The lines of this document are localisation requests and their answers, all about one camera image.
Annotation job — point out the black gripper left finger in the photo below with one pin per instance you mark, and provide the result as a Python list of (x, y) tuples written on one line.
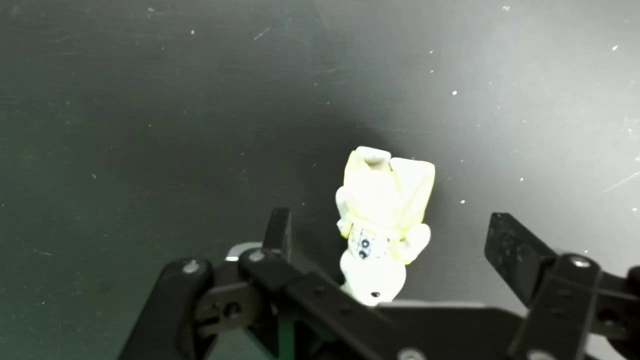
[(266, 293)]

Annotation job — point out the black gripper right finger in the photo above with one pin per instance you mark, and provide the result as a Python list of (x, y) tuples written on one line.
[(567, 293)]

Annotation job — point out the white toy figure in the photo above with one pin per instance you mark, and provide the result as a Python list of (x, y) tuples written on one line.
[(384, 207)]

